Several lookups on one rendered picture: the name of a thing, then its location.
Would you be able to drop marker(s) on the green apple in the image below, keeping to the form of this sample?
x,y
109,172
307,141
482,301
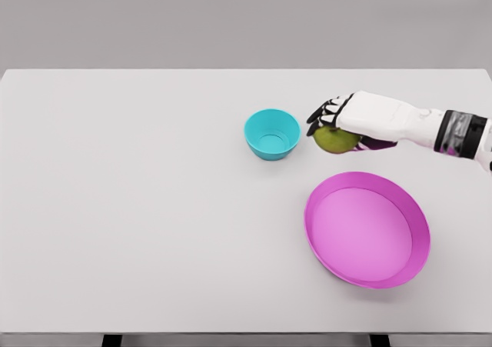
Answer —
x,y
335,141

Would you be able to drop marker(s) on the blue bowl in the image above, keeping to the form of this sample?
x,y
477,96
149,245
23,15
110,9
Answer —
x,y
272,133

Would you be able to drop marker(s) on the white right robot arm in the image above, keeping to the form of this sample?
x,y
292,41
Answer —
x,y
457,131

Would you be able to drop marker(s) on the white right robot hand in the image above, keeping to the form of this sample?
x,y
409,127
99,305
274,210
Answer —
x,y
365,114

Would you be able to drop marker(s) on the pink plate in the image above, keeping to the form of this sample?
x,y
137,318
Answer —
x,y
365,229

